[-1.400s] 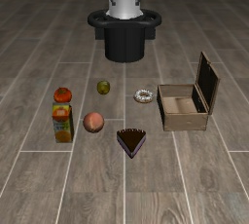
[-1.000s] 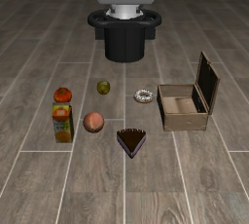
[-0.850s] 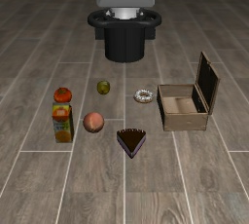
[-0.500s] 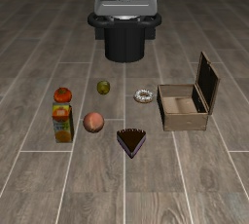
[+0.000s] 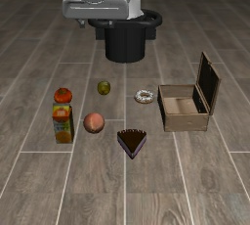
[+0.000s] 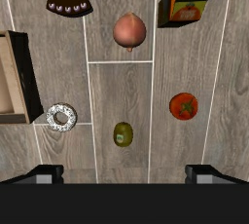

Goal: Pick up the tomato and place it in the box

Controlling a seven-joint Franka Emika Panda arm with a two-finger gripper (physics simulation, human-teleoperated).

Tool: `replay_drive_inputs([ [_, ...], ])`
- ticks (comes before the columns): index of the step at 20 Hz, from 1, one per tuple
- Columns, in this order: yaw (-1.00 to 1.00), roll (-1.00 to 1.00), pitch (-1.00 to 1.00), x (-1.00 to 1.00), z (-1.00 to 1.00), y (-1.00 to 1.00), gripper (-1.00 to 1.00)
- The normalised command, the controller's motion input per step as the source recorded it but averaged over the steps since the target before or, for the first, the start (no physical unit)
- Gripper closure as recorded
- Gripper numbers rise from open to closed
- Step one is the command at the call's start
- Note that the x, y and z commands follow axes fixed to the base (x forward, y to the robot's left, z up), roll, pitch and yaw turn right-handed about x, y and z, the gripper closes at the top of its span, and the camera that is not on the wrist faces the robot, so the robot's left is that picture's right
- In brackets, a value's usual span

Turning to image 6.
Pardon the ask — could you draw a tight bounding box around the pink onion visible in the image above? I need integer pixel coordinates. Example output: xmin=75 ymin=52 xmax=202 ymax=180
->
xmin=112 ymin=12 xmax=148 ymax=53

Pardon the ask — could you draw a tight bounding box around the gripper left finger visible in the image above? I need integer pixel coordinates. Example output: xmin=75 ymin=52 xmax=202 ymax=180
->
xmin=0 ymin=164 xmax=65 ymax=185

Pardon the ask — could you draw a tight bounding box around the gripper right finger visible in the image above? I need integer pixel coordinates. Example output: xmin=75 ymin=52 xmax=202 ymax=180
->
xmin=184 ymin=164 xmax=249 ymax=185

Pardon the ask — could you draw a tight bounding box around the white sugared donut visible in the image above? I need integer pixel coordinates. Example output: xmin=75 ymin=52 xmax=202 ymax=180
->
xmin=45 ymin=102 xmax=79 ymax=133

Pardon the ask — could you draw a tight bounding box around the orange juice carton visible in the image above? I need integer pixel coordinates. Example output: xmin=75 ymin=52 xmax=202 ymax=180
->
xmin=157 ymin=0 xmax=211 ymax=29

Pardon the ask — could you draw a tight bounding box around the green kiwi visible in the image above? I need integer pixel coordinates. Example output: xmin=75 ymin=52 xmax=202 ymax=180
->
xmin=113 ymin=122 xmax=134 ymax=148

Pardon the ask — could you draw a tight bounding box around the red tomato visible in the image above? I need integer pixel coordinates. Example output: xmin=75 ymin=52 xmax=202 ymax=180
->
xmin=168 ymin=92 xmax=199 ymax=121

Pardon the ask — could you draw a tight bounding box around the wooden box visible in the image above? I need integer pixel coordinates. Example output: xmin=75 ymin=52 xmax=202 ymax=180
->
xmin=0 ymin=29 xmax=45 ymax=125

